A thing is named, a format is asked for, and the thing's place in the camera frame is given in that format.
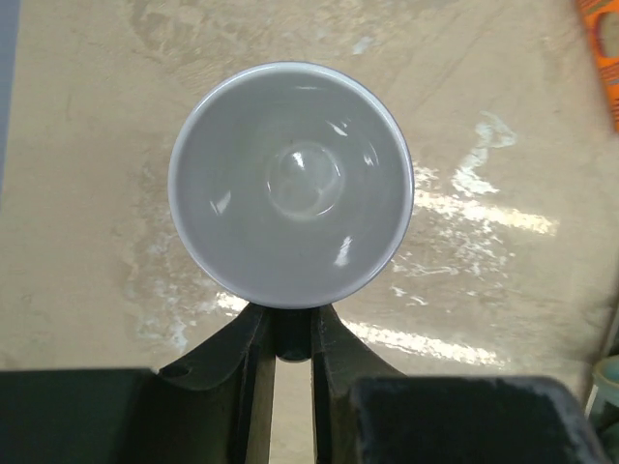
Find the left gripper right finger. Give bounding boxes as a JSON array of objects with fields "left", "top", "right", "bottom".
[{"left": 309, "top": 305, "right": 403, "bottom": 463}]

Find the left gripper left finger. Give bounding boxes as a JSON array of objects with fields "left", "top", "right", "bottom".
[{"left": 159, "top": 304, "right": 276, "bottom": 463}]

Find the grey blue mug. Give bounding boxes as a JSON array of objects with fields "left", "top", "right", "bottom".
[{"left": 167, "top": 61, "right": 415, "bottom": 311}]

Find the pink orange snack box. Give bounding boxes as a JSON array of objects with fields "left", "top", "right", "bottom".
[{"left": 575, "top": 0, "right": 618, "bottom": 131}]

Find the teal green mug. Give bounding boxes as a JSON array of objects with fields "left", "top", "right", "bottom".
[{"left": 586, "top": 355, "right": 618, "bottom": 428}]

